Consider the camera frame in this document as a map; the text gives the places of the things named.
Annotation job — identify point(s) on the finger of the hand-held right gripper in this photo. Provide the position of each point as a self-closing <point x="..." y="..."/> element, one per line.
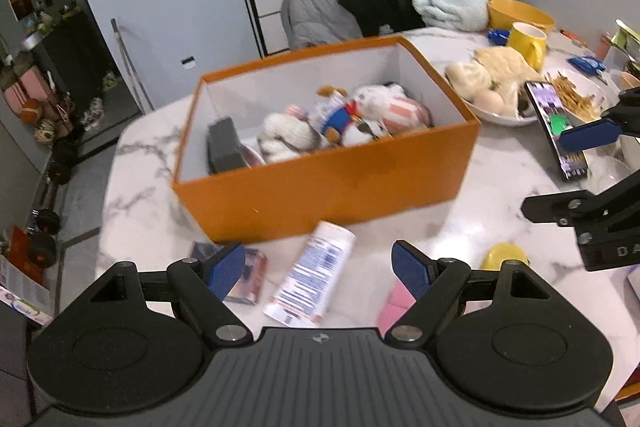
<point x="555" y="207"/>
<point x="590" y="137"/>

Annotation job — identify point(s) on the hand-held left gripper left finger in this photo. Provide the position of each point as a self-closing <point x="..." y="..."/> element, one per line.
<point x="225" y="267"/>

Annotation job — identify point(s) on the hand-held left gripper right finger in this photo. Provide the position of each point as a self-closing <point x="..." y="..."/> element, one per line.
<point x="412" y="267"/>

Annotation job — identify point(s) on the small picture card packet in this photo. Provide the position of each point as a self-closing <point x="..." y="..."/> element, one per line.
<point x="250" y="277"/>

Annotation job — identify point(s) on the pink snap wallet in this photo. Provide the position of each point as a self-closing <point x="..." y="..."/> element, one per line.
<point x="397" y="312"/>

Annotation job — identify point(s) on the yellow tape measure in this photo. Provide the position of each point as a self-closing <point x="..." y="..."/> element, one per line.
<point x="505" y="254"/>

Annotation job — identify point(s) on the white blue label tube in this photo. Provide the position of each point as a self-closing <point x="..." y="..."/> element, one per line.
<point x="310" y="272"/>

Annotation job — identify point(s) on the orange cardboard box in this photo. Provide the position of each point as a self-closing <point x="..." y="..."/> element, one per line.
<point x="325" y="192"/>

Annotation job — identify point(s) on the dark grey square case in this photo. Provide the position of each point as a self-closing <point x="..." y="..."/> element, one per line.
<point x="225" y="147"/>

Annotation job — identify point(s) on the white pink crochet doll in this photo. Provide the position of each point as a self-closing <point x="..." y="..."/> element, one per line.
<point x="285" y="132"/>

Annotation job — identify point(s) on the white pink striped plush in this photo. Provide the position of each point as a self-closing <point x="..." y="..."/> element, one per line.
<point x="395" y="107"/>

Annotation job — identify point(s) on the clear glass dish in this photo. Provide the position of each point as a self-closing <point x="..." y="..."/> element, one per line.
<point x="607" y="174"/>

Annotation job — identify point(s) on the pile of fries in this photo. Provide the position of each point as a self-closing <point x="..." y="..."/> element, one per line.
<point x="572" y="97"/>

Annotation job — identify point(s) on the white plate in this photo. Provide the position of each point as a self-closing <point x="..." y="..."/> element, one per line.
<point x="600" y="92"/>

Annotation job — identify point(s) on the black smartphone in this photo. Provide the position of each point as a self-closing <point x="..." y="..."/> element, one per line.
<point x="547" y="117"/>

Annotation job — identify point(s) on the paper cup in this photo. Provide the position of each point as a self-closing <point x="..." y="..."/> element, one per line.
<point x="630" y="81"/>

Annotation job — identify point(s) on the blue foil packet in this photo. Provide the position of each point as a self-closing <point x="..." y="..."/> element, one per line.
<point x="587" y="64"/>

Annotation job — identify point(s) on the white food bowl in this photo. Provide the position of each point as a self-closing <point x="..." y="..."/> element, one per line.
<point x="495" y="117"/>

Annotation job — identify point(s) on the orange pen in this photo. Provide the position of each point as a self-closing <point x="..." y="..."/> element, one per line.
<point x="572" y="38"/>

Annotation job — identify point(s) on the green package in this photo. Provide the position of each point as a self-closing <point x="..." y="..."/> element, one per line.
<point x="627" y="39"/>

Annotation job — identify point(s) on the boiled egg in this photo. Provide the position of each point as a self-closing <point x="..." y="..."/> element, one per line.
<point x="487" y="99"/>

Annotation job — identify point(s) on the yellow mug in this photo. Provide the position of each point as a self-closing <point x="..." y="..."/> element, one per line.
<point x="525" y="47"/>

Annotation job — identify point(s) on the pale flatbread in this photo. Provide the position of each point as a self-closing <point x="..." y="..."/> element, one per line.
<point x="505" y="62"/>

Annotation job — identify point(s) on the large steamed bun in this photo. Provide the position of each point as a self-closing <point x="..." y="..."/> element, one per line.
<point x="467" y="77"/>

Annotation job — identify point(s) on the yellow bowl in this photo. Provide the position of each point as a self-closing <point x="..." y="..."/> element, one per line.
<point x="520" y="12"/>

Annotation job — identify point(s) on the white printed carton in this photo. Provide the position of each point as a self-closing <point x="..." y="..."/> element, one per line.
<point x="22" y="287"/>

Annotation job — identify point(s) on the patterned ball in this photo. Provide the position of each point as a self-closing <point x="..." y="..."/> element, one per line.
<point x="45" y="132"/>

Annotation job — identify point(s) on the orange basketball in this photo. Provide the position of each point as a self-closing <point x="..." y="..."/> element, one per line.
<point x="31" y="111"/>

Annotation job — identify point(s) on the black cabinet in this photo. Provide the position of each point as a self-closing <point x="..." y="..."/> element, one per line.
<point x="75" y="57"/>

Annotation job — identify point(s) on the white bathroom vanity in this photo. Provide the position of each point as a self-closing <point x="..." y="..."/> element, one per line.
<point x="265" y="7"/>

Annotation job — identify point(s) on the pink bag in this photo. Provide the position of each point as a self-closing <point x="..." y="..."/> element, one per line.
<point x="25" y="89"/>

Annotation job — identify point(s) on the grey quilted jacket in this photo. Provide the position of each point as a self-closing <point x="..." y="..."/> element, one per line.
<point x="315" y="7"/>

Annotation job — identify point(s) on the dark orange wall picture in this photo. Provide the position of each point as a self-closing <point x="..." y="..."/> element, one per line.
<point x="18" y="2"/>

